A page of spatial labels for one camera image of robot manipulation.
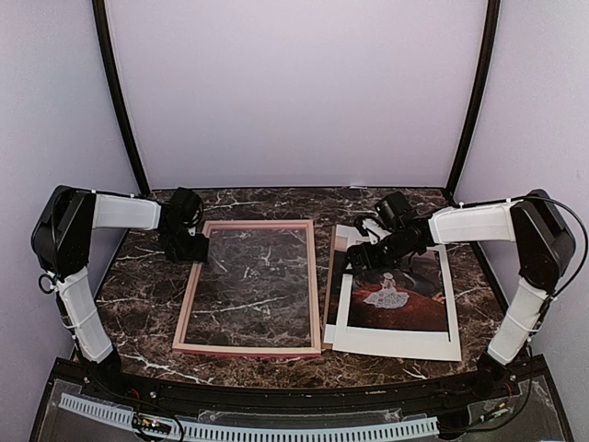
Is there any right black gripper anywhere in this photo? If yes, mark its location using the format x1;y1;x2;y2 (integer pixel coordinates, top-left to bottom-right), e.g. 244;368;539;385
341;228;417;275

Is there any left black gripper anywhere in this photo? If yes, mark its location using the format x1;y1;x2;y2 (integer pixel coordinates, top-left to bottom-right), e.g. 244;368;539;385
161;226;209;262

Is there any canyon photo print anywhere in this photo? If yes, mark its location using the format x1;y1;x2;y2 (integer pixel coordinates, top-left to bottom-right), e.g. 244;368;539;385
322;225;449;348

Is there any clear acrylic sheet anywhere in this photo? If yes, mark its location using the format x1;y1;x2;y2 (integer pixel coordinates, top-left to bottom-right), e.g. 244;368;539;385
184;227;311;348

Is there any white mat board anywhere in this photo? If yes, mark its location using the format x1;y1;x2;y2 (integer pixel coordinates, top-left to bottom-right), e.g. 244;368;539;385
330;225;462;363

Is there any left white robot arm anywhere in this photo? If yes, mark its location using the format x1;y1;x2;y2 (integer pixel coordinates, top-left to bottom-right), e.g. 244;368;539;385
31;185;209;364

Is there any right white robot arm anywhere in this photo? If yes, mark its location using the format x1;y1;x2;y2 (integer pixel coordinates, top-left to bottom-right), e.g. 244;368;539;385
346;189;576;400

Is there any brown backing board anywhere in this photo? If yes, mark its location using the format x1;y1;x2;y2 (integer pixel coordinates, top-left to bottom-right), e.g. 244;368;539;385
321;225;337;349

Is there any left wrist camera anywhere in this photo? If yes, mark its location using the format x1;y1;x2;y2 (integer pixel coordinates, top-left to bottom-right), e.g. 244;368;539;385
167;187;204;234

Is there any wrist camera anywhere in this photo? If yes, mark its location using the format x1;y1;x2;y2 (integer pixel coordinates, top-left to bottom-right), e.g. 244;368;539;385
167;187;204;234
353;192;418;244

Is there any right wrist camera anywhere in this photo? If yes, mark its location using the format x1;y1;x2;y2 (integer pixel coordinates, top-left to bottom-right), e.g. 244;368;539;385
353;192;418;244

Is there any left black corner post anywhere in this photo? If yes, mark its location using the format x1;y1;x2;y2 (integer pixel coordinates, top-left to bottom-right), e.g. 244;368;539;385
91;0;151;196

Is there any black corner post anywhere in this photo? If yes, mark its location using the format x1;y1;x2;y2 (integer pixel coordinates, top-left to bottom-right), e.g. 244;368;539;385
444;0;501;202
91;0;151;196

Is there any white slotted cable duct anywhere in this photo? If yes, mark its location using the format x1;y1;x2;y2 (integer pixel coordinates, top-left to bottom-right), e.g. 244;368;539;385
58;393;439;441

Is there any black front rail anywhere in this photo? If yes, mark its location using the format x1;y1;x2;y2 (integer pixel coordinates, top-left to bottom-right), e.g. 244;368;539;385
50;356;545;415

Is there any right black corner post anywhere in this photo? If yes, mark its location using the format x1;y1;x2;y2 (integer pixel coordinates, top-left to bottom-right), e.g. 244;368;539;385
444;0;501;202

